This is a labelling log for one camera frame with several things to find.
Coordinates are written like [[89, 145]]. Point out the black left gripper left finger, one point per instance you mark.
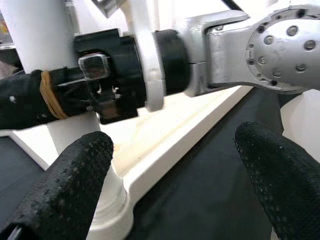
[[65, 185]]

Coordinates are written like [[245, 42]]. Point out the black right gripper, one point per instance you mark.
[[120, 75]]

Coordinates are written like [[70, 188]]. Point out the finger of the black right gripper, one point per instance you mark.
[[22, 102]]

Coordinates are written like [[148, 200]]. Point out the black tablecloth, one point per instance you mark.
[[205, 195]]

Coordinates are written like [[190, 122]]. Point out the white plastic table top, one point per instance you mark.
[[162, 140]]

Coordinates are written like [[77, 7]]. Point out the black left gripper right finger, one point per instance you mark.
[[285, 180]]

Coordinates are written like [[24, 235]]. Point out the white plastic table leg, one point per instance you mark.
[[37, 35]]

